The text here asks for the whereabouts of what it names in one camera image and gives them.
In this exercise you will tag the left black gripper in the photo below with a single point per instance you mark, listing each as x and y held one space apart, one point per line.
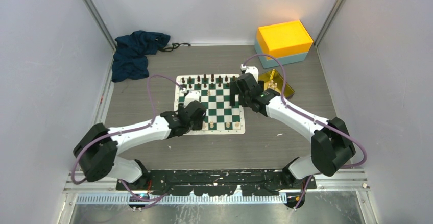
198 125

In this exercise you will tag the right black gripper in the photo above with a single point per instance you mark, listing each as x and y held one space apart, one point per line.
235 90

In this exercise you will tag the gold metal tin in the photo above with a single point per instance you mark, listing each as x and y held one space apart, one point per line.
274 80

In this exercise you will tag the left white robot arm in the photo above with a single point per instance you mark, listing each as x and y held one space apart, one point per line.
97 153

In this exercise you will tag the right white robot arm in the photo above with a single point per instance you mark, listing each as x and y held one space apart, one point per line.
330 147

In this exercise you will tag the green white chess board mat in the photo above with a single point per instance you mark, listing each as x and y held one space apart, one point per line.
218 109

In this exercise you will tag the light blue box base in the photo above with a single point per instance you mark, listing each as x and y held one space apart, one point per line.
270 63

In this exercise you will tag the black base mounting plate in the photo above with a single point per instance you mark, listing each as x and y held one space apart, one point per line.
217 182

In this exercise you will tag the yellow box lid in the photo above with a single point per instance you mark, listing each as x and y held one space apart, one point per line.
284 39

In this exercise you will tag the dark blue cloth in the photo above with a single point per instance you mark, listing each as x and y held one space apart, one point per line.
130 60

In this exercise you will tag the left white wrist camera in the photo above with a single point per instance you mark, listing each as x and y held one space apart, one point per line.
188 96

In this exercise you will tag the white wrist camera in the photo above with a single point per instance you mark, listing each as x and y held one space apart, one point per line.
188 96
251 70

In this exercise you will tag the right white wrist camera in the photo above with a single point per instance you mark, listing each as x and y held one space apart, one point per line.
251 70

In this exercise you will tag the aluminium front rail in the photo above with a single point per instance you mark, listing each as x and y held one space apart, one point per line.
126 198

